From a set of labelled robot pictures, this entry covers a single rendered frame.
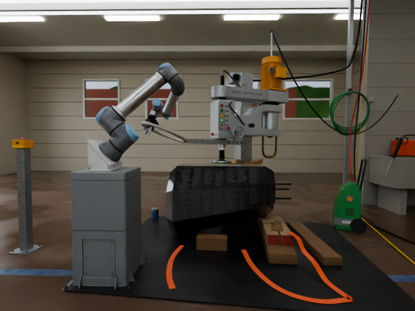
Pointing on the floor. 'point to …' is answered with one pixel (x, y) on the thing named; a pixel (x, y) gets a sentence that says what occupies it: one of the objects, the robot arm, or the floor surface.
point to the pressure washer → (349, 205)
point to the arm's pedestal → (105, 226)
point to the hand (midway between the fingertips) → (147, 134)
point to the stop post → (25, 197)
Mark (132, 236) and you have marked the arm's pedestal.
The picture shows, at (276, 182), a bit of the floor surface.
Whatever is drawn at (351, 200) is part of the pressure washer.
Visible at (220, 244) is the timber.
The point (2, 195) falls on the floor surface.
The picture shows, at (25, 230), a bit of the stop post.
